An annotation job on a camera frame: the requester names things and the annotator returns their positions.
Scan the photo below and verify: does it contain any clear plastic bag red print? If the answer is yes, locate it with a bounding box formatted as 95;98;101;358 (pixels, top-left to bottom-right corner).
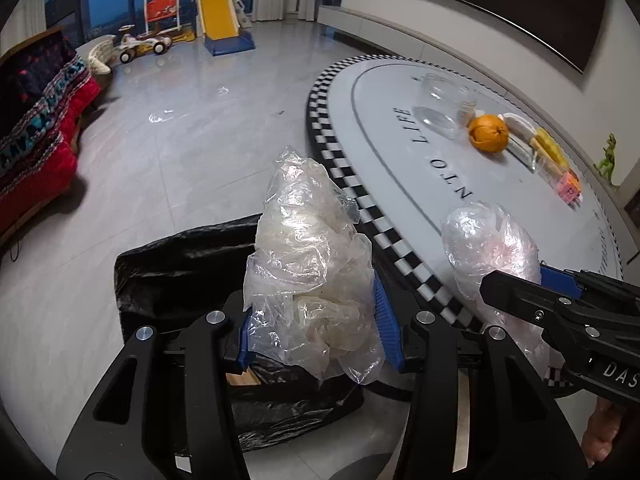
442;202;550;376

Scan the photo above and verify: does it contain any white green snack wrapper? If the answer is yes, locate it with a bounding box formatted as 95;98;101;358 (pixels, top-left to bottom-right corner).
506;136;537;174

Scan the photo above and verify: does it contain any orange fruit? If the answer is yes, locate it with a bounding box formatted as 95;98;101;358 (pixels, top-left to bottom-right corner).
468;114;509;154

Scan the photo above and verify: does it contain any clear plastic jar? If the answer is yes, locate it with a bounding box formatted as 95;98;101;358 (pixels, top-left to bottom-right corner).
412;74;476;140

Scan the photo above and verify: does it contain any white cloth towel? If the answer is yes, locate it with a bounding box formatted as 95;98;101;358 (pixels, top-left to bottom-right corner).
501;113;537;143

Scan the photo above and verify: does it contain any black trash bag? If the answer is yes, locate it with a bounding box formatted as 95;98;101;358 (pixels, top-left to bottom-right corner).
114;216;364;456

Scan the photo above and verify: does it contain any person's hand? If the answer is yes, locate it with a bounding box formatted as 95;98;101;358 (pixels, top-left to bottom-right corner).
582;398;622;467

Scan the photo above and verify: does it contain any cardboard piece in bag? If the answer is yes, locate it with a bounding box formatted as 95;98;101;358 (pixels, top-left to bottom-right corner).
226;368;262;387

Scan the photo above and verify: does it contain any orange pink foam cube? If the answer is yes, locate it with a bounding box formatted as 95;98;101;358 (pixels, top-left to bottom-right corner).
554;171;582;205

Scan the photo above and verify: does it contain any green dinosaur toy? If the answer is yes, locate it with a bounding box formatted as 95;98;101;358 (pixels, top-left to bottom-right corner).
594;132;617;186

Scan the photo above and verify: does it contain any yellow sponge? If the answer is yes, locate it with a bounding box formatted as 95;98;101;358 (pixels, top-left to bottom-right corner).
529;127;570;172

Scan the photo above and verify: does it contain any yellow toy slide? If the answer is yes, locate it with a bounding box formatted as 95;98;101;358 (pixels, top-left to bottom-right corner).
196;0;255;56

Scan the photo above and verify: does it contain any red patterned blanket sofa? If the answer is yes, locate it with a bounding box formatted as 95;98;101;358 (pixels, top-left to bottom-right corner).
1;28;101;232

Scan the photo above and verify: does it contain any white basket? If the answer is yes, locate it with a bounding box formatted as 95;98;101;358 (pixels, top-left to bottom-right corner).
87;35;116;76

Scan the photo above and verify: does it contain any toy race car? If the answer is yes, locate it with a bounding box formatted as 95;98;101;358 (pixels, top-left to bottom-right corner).
117;24;172;64

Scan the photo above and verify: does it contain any white swing red seat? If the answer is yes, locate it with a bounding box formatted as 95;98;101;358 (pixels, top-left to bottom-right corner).
128;0;195;39

